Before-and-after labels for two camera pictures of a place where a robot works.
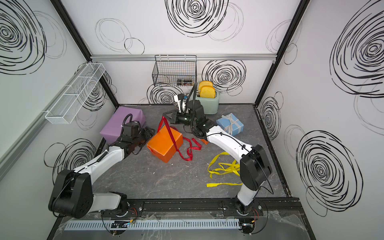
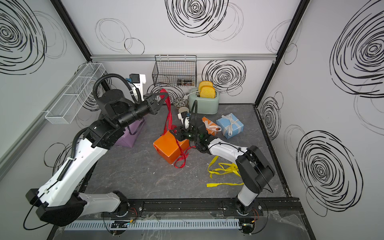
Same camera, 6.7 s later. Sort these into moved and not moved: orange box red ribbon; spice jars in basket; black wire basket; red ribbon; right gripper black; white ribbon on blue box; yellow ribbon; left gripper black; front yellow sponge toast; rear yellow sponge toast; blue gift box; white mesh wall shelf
Moved: left gripper black; orange box red ribbon; red ribbon; right gripper black
Not moved: white mesh wall shelf; rear yellow sponge toast; spice jars in basket; white ribbon on blue box; front yellow sponge toast; black wire basket; blue gift box; yellow ribbon
